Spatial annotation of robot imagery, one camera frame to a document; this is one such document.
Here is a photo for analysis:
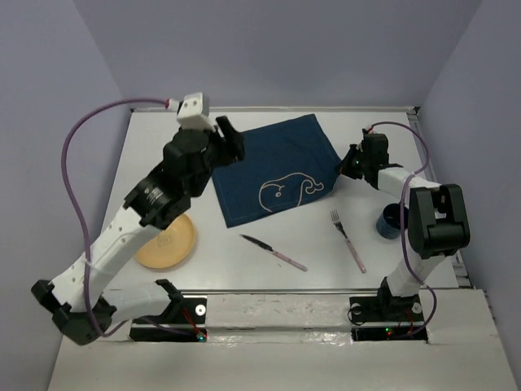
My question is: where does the pink handled fork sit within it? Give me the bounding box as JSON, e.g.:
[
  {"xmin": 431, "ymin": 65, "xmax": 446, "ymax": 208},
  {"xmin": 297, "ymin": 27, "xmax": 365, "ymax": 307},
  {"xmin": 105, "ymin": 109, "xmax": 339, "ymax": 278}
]
[{"xmin": 331, "ymin": 209, "xmax": 367, "ymax": 274}]

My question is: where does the navy whale placemat cloth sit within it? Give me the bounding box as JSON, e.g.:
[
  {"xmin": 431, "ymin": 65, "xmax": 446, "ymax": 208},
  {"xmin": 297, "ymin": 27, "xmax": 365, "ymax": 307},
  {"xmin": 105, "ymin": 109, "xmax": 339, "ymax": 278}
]
[{"xmin": 212, "ymin": 114, "xmax": 340, "ymax": 228}]

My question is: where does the dark blue mug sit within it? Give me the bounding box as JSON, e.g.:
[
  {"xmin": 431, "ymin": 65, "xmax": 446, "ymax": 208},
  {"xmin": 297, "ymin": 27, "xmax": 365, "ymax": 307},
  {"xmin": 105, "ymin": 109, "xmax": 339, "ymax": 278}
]
[{"xmin": 375, "ymin": 203, "xmax": 401, "ymax": 239}]

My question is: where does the yellow round plate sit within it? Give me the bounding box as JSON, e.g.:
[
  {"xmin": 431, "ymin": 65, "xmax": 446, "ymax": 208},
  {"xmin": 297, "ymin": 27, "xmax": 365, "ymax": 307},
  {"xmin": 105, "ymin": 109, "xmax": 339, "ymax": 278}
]
[{"xmin": 135, "ymin": 214, "xmax": 196, "ymax": 270}]

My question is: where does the pink handled knife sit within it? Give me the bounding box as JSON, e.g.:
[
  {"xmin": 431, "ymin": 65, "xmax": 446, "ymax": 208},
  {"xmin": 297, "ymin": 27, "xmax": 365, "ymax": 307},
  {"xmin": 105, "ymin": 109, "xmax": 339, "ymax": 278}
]
[{"xmin": 240, "ymin": 234, "xmax": 308, "ymax": 272}]

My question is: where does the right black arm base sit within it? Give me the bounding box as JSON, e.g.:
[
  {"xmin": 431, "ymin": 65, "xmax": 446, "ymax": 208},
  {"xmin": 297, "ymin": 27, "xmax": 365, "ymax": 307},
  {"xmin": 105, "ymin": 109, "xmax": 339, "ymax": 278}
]
[{"xmin": 347, "ymin": 295, "xmax": 428, "ymax": 342}]

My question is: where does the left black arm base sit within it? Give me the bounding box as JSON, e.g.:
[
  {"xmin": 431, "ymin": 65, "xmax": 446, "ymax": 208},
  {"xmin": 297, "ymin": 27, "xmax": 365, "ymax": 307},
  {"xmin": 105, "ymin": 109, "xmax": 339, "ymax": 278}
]
[{"xmin": 129, "ymin": 295, "xmax": 208, "ymax": 343}]

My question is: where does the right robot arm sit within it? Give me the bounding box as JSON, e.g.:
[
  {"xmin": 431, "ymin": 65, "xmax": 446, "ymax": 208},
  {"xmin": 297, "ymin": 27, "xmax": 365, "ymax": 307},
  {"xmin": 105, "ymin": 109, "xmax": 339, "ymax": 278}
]
[{"xmin": 337, "ymin": 130, "xmax": 471, "ymax": 319}]

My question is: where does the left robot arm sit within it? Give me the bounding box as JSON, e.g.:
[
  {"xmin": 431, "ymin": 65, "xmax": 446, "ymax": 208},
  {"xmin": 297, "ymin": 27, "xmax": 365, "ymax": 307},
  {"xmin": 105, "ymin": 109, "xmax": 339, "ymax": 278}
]
[{"xmin": 31, "ymin": 116, "xmax": 245, "ymax": 345}]

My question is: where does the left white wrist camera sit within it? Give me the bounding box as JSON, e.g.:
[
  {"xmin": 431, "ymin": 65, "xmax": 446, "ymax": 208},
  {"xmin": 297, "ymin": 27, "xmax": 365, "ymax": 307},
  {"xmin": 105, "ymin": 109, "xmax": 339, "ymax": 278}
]
[{"xmin": 164, "ymin": 92, "xmax": 214, "ymax": 131}]

